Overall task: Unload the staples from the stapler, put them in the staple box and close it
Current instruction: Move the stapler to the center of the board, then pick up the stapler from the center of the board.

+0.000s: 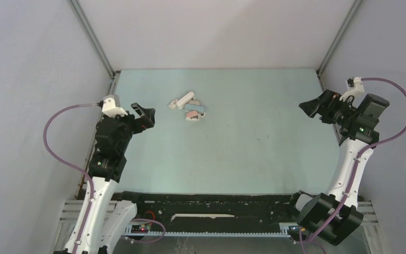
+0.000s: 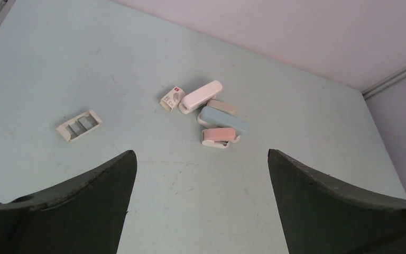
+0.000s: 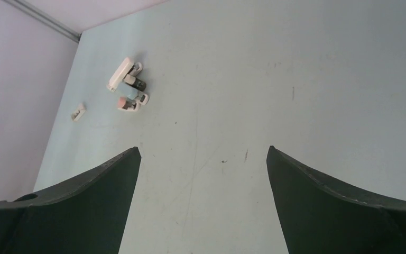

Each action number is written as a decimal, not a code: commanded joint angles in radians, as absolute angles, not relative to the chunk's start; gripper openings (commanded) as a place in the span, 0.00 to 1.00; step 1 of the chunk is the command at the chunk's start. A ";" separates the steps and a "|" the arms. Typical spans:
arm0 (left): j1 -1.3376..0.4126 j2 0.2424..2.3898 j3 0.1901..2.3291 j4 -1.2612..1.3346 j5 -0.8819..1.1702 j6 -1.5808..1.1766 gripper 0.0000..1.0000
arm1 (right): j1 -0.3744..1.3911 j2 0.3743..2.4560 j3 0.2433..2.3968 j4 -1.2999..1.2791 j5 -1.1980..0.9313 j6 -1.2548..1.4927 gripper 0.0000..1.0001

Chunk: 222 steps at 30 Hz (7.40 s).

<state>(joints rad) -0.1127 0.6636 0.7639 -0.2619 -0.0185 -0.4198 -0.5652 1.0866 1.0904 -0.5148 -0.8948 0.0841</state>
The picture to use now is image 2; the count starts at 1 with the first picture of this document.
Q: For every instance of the white stapler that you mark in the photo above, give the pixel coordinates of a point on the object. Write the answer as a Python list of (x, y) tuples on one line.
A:
[(200, 96)]

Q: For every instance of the small white staple box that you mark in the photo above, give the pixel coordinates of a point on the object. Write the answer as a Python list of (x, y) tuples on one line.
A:
[(172, 99)]

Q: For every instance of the open white staple tray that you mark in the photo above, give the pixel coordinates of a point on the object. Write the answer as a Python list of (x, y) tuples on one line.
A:
[(79, 126)]

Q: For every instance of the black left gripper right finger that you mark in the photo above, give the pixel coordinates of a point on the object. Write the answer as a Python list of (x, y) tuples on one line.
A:
[(322, 214)]

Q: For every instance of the light blue stapler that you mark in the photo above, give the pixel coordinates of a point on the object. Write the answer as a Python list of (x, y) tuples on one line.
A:
[(221, 119)]

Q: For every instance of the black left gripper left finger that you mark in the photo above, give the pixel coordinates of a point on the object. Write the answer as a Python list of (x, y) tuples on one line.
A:
[(84, 214)]

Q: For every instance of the beige stapler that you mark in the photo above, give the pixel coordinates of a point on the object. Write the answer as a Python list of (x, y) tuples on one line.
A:
[(222, 106)]

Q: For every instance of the pink stapler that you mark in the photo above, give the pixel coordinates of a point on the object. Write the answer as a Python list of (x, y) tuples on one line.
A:
[(219, 137)]

